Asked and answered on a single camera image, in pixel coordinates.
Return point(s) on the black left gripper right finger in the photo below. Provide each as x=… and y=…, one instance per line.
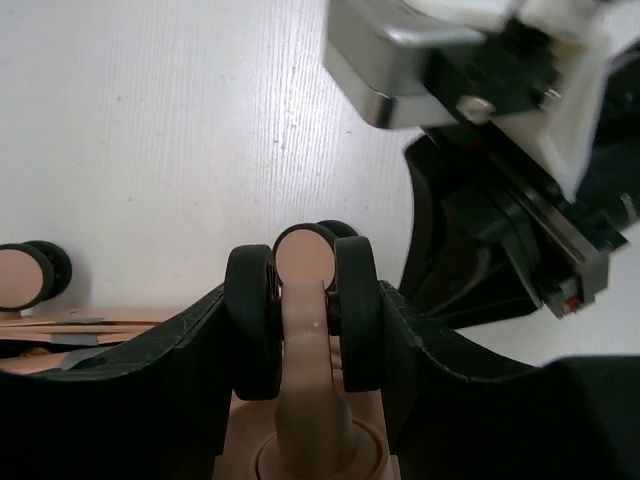
x=456, y=410

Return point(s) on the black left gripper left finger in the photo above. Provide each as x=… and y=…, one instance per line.
x=155, y=407

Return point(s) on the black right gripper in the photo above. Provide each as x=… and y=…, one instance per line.
x=521, y=204

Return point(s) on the pink hard-shell suitcase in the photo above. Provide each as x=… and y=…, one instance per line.
x=305, y=366

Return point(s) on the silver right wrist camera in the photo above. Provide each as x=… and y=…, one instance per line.
x=400, y=75

